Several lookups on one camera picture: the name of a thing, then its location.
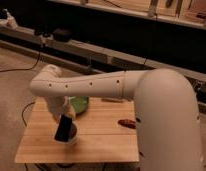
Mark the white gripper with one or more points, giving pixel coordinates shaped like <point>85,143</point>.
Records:
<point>59,106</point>

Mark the black eraser block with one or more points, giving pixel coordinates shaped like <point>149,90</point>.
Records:
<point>63,131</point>

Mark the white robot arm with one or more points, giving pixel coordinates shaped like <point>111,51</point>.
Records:
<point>165,107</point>

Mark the white ceramic cup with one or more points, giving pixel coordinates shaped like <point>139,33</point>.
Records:
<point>73,132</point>

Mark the green bowl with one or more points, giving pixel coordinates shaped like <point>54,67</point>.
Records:
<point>79,104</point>

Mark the wooden table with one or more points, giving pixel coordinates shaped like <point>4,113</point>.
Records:
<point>99,136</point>

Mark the white rectangular box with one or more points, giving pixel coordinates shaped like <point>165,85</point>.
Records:
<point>114,100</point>

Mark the brown oblong snack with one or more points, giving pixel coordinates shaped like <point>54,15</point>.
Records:
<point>127,123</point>

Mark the black power adapter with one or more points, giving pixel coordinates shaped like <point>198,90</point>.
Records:
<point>62,35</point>

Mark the white crumpled cloth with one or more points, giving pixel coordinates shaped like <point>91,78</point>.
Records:
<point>9,21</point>

